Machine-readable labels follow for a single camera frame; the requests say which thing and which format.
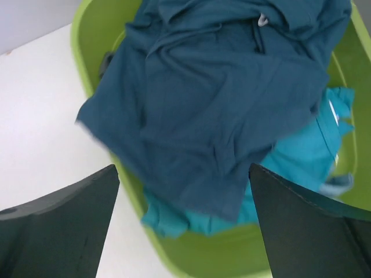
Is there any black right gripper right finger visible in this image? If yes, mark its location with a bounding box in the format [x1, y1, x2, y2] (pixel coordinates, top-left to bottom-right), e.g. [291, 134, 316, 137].
[249, 164, 370, 278]

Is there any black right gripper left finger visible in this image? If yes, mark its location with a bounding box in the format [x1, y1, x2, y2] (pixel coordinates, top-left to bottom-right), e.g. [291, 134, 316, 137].
[1, 164, 119, 278]

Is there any dark blue t shirt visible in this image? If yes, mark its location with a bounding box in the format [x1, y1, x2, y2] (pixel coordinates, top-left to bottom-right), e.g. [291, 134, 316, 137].
[77, 1, 352, 221]

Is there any light blue t shirt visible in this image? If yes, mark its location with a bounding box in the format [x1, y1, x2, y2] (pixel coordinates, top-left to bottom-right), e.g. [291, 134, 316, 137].
[319, 173, 354, 199]

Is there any teal t shirt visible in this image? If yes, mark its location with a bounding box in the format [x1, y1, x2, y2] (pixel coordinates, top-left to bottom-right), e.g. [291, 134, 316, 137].
[141, 87, 355, 238]

